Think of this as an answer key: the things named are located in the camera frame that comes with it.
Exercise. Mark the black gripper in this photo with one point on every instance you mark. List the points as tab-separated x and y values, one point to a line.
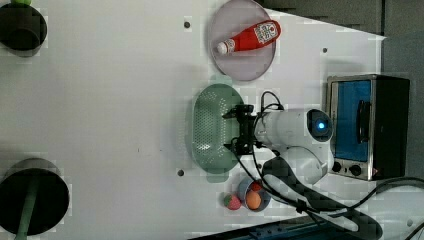
243	144

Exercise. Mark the green plastic strainer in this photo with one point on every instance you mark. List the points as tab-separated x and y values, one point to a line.
211	131

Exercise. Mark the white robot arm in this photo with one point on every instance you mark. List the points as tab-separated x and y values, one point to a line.
300	140

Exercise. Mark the blue small bowl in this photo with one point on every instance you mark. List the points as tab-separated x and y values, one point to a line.
244	188

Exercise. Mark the red toy fruit in bowl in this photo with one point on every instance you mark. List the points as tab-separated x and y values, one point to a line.
256	186

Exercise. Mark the orange toy fruit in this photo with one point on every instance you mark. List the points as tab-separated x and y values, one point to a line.
253	200

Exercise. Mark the toy strawberry on table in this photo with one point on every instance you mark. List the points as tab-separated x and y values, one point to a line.
232	202

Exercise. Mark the purple round plate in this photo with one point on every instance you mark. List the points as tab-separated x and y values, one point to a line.
230	19

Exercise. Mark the red ketchup bottle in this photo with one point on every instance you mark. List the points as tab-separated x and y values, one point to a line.
254	37

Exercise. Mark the black toaster oven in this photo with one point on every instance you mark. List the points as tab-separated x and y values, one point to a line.
370	118

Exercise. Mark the black cylinder base lower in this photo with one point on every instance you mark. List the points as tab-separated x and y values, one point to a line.
34	197

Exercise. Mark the black cylinder base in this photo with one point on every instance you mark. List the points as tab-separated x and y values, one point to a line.
23	29
34	197

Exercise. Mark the black cylinder base upper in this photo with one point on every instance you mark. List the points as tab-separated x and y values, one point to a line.
23	29

